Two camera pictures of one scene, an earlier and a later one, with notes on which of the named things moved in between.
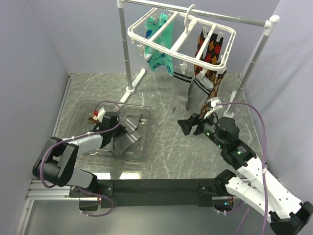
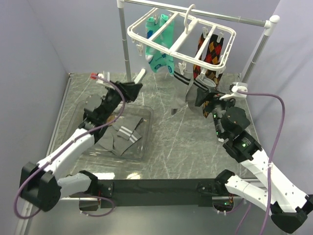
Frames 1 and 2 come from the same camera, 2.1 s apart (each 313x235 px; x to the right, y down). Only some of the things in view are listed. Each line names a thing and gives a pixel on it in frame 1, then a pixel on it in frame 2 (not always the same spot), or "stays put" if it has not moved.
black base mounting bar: x=152 y=193 stays put
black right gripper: x=194 y=119 -> x=214 y=97
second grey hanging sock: x=200 y=88 stays put
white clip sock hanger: x=196 y=43 stays put
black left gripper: x=121 y=129 -> x=130 y=90
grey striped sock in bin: x=123 y=141 stays put
